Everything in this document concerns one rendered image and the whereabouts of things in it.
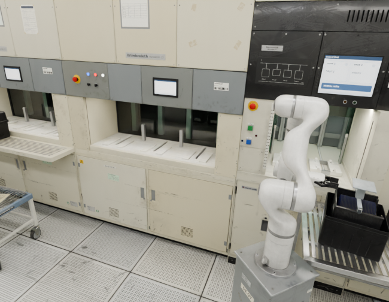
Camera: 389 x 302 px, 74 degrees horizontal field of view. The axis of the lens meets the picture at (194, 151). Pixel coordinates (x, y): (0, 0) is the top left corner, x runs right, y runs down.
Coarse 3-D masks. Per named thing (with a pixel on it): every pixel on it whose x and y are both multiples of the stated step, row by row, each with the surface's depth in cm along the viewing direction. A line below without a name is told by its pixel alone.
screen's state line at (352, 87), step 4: (324, 84) 153; (328, 84) 152; (332, 84) 151; (336, 84) 150; (340, 84) 150; (344, 84) 149; (348, 84) 148; (352, 84) 148; (324, 88) 153; (328, 88) 153; (332, 88) 152; (336, 88) 151; (340, 88) 150; (344, 88) 150; (348, 88) 149; (352, 88) 148; (356, 88) 148; (360, 88) 147; (364, 88) 146; (368, 88) 146
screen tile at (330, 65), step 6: (330, 66) 148; (336, 66) 147; (342, 66) 146; (348, 66) 145; (324, 72) 150; (342, 72) 147; (324, 78) 152; (330, 78) 150; (336, 78) 149; (342, 78) 148
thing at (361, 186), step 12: (360, 180) 134; (336, 192) 142; (348, 192) 145; (360, 192) 131; (336, 204) 130; (360, 204) 127; (336, 216) 131; (348, 216) 129; (360, 216) 126; (372, 216) 122
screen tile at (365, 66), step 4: (352, 64) 145; (356, 64) 144; (360, 64) 143; (364, 64) 143; (368, 64) 142; (376, 64) 141; (352, 68) 145; (356, 68) 145; (360, 68) 144; (364, 68) 143; (368, 68) 143; (372, 68) 142; (376, 68) 141; (372, 72) 143; (352, 76) 146; (356, 76) 146; (360, 76) 145; (364, 76) 145; (368, 76) 144; (372, 76) 143; (348, 80) 148; (352, 80) 147; (356, 80) 146; (360, 80) 146; (364, 80) 145; (368, 80) 145; (372, 80) 144
